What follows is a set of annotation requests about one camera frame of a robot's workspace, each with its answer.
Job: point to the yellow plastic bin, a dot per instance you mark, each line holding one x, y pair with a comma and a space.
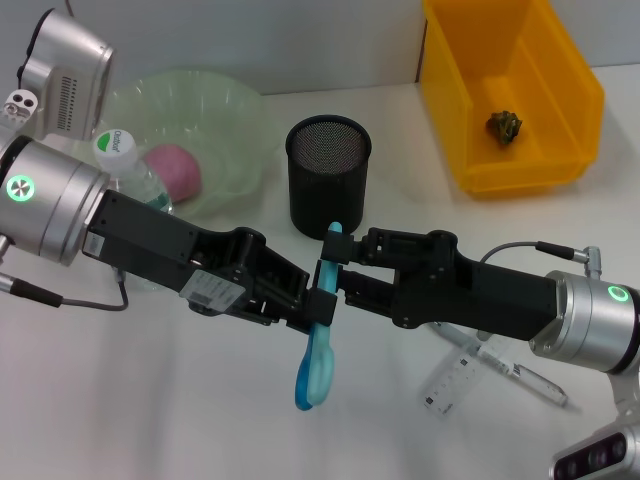
450, 100

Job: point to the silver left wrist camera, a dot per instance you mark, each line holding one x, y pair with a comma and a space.
65, 65

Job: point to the transparent plastic ruler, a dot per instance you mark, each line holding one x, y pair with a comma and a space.
450, 385

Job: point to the pink peach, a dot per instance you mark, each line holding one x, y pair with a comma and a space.
172, 170

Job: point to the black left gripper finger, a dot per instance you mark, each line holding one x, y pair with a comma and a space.
320, 307

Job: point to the blue and teal scissors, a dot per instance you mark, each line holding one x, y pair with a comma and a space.
315, 370

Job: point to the black mesh pen holder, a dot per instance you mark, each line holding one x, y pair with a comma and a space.
325, 200

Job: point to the grey and clear pen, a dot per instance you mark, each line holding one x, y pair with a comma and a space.
535, 382

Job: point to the clear green-label water bottle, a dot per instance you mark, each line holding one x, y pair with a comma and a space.
117, 147

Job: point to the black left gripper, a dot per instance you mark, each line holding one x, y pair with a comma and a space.
150, 250

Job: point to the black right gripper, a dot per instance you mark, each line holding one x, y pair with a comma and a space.
475, 295

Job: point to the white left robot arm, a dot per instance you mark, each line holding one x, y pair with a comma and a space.
50, 205

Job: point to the pale green glass fruit plate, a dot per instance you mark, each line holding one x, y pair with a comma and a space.
200, 110

